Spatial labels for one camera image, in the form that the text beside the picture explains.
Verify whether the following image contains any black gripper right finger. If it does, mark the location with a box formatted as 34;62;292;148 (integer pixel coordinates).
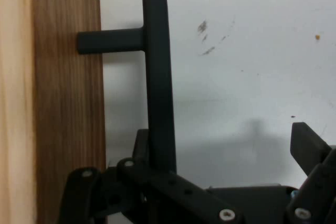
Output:
286;122;336;224

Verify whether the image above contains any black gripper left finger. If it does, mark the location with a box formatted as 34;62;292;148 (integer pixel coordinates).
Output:
57;129;244;224

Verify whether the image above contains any wooden drawer front panel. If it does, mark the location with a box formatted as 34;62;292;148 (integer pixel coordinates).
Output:
30;0;107;224

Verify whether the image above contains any black bar drawer handle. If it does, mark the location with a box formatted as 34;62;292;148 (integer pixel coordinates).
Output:
77;0;177;174

